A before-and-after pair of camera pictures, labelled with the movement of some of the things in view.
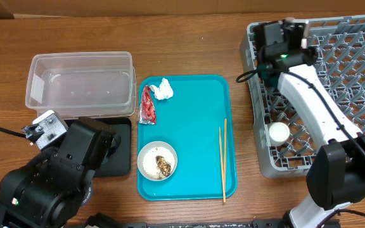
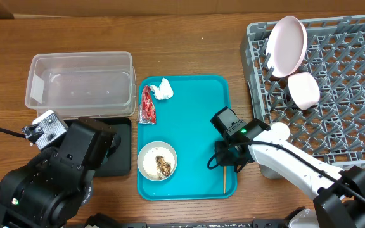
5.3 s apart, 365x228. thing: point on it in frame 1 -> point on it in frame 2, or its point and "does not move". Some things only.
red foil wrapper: (147, 112) does not move
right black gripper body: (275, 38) -> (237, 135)
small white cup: (279, 133) does not move
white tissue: (164, 91) does not move
